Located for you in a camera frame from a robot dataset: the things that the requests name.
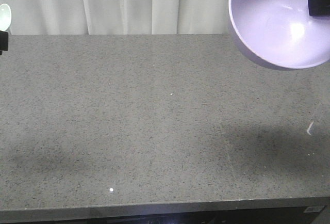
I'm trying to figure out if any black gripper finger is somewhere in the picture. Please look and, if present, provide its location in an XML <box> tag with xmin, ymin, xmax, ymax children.
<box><xmin>308</xmin><ymin>0</ymin><xmax>330</xmax><ymax>17</ymax></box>
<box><xmin>0</xmin><ymin>30</ymin><xmax>9</xmax><ymax>55</ymax></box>

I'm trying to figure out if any pale green plastic spoon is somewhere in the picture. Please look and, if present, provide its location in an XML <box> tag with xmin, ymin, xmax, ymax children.
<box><xmin>0</xmin><ymin>3</ymin><xmax>12</xmax><ymax>34</ymax></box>

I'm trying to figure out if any lilac plastic bowl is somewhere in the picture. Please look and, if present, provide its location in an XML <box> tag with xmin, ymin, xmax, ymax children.
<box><xmin>228</xmin><ymin>0</ymin><xmax>329</xmax><ymax>70</ymax></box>

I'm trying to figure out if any white pleated curtain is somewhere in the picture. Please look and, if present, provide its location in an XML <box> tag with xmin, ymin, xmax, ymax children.
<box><xmin>1</xmin><ymin>0</ymin><xmax>228</xmax><ymax>35</ymax></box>

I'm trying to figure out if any QR code sticker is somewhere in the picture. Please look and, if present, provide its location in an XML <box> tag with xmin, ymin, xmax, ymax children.
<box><xmin>304</xmin><ymin>205</ymin><xmax>324</xmax><ymax>213</ymax></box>

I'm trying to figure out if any black disinfection cabinet appliance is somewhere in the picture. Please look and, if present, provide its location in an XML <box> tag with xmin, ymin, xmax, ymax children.
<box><xmin>67</xmin><ymin>206</ymin><xmax>325</xmax><ymax>224</ymax></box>

